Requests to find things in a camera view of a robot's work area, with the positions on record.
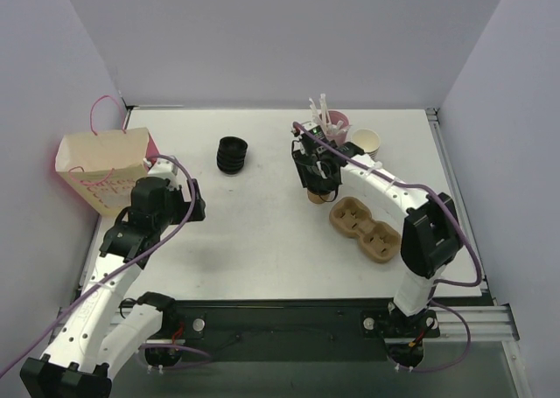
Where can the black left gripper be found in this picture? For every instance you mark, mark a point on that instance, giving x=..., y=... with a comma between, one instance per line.
x=192, y=203

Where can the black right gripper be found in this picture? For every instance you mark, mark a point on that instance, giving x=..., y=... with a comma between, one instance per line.
x=316, y=181

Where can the brown paper coffee cup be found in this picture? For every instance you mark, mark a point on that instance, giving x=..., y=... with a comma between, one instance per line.
x=318, y=199

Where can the pink and cream paper bag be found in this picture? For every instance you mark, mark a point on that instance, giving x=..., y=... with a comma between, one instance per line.
x=103, y=166

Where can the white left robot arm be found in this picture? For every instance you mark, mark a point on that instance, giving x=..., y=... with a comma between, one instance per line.
x=88, y=353

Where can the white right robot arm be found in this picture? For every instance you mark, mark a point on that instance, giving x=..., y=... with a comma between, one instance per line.
x=430, y=238

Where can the pink cylindrical holder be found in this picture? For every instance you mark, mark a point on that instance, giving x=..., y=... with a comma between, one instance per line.
x=336, y=129

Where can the white wrapped straws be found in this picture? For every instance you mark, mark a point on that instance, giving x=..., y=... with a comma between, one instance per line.
x=319, y=108

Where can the stack of brown paper cups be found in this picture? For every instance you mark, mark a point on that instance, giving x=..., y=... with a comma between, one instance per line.
x=367, y=140

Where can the stack of black cup lids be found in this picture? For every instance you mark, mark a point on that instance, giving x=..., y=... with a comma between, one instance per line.
x=231, y=154

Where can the brown cardboard cup carrier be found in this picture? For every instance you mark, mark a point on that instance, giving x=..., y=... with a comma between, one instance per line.
x=376, y=239

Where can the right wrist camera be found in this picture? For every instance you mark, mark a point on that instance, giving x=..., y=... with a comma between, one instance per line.
x=300, y=138

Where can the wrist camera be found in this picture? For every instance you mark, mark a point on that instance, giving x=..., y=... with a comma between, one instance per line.
x=300, y=138
x=162, y=168

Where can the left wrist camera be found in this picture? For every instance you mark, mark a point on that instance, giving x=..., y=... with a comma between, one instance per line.
x=162, y=168

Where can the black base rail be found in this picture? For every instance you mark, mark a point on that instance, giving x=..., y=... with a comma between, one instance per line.
x=296, y=330

